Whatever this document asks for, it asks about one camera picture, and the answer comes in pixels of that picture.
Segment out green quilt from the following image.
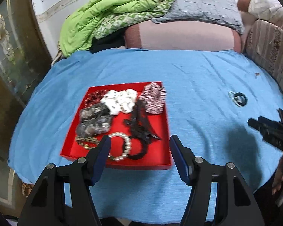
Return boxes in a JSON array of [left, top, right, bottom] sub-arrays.
[[60, 0, 176, 57]]

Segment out black hair tie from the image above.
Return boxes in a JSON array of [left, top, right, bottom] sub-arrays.
[[233, 92, 248, 108]]

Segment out ornate glass door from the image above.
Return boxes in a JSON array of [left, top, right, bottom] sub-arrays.
[[0, 0, 53, 213]]

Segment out leopard print slipper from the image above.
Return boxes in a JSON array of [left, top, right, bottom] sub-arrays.
[[22, 182, 34, 197]]

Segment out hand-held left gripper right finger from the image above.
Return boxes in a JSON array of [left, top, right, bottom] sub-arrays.
[[169, 135, 266, 226]]

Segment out red shallow box tray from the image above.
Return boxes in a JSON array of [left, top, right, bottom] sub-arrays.
[[60, 81, 172, 170]]

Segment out gold brown scrunchie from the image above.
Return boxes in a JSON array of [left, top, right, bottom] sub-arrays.
[[75, 135, 100, 150]]

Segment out pink cushion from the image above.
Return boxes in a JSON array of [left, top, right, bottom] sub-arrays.
[[124, 21, 242, 53]]

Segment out pink striped scrunchie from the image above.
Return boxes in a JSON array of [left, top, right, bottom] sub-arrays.
[[141, 82, 167, 115]]

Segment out striped sofa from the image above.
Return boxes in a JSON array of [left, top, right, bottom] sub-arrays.
[[237, 0, 283, 95]]

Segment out dark cloth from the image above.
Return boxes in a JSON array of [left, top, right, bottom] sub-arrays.
[[91, 34, 126, 53]]

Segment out white patterned scrunchie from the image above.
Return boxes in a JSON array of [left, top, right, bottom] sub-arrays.
[[101, 88, 138, 116]]

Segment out grey quilted pillow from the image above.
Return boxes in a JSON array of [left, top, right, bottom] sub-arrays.
[[152, 0, 245, 35]]

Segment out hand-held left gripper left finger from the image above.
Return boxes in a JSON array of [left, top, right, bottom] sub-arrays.
[[18, 135, 112, 226]]

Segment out black lace headband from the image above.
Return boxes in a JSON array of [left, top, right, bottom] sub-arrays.
[[123, 99, 163, 160]]

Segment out dark red patterned scrunchie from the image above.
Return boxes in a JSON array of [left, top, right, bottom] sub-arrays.
[[83, 90, 109, 109]]

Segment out blue blanket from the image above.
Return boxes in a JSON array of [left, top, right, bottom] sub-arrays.
[[8, 48, 283, 224]]

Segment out grey black scrunchie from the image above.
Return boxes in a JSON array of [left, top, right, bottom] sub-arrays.
[[80, 103, 113, 121], [76, 118, 113, 137]]

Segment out white pearl bracelet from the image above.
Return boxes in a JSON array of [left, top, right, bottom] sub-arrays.
[[107, 132, 132, 163]]

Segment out white patterned cloth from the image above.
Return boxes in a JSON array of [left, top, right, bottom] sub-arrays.
[[248, 0, 283, 22]]

